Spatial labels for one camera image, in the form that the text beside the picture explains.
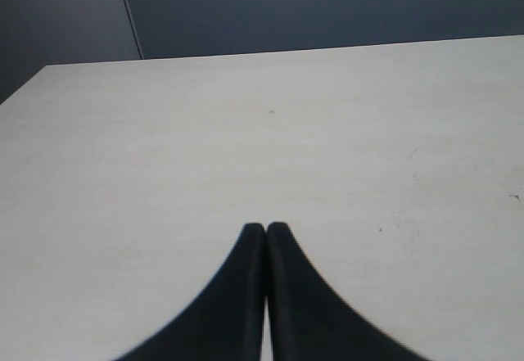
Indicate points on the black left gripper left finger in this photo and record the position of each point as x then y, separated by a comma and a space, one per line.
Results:
226, 320

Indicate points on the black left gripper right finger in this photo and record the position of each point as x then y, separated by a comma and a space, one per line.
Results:
308, 319

